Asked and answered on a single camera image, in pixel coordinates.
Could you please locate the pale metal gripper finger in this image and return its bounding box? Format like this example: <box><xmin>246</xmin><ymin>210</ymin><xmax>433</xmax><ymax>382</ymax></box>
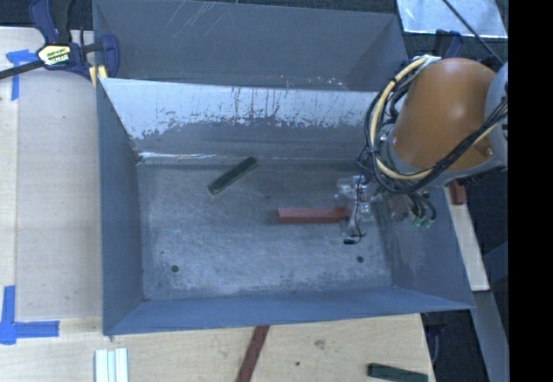
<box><xmin>340</xmin><ymin>203</ymin><xmax>373</xmax><ymax>239</ymax></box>
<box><xmin>335</xmin><ymin>175</ymin><xmax>372</xmax><ymax>205</ymax></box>

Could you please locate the grey metal bin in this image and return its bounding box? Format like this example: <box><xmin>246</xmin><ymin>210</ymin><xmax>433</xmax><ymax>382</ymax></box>
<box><xmin>91</xmin><ymin>0</ymin><xmax>477</xmax><ymax>336</ymax></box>

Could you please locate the dark green flat block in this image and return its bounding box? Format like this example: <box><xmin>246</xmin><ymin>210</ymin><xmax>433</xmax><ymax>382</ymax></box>
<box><xmin>207</xmin><ymin>156</ymin><xmax>259</xmax><ymax>196</ymax></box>
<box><xmin>366</xmin><ymin>362</ymin><xmax>429</xmax><ymax>382</ymax></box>

